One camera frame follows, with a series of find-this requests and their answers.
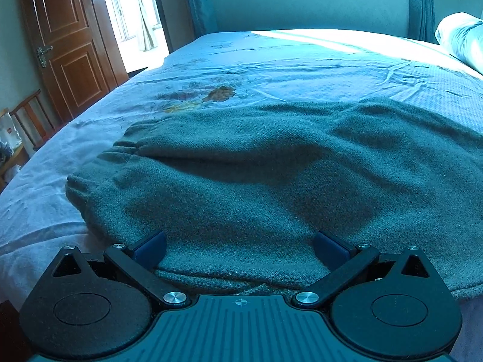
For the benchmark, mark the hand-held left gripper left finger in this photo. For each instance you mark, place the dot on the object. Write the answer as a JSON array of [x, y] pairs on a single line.
[[151, 249]]

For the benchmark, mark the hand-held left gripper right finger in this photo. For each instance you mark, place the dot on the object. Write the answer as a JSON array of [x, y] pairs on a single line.
[[330, 250]]

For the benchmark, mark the wooden side table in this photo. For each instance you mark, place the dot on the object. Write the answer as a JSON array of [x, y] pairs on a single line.
[[13, 162]]

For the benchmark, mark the wooden chair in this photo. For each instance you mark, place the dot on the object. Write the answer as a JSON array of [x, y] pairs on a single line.
[[32, 117]]

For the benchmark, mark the bed with floral sheet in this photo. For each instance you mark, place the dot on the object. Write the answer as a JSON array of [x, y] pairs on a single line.
[[302, 68]]

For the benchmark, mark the white plastic bag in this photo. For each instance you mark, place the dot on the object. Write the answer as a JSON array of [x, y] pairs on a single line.
[[8, 130]]

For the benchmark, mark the brown wooden door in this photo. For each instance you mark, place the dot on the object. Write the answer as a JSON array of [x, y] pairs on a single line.
[[71, 37]]

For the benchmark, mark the sheer doorway curtain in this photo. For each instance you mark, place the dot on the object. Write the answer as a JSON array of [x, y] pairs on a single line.
[[143, 11]]

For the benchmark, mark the rolled light quilt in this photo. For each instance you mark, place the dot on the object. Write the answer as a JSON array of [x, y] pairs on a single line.
[[462, 39]]

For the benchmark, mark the blue window curtain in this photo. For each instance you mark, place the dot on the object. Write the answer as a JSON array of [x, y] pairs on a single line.
[[420, 11], [202, 3]]

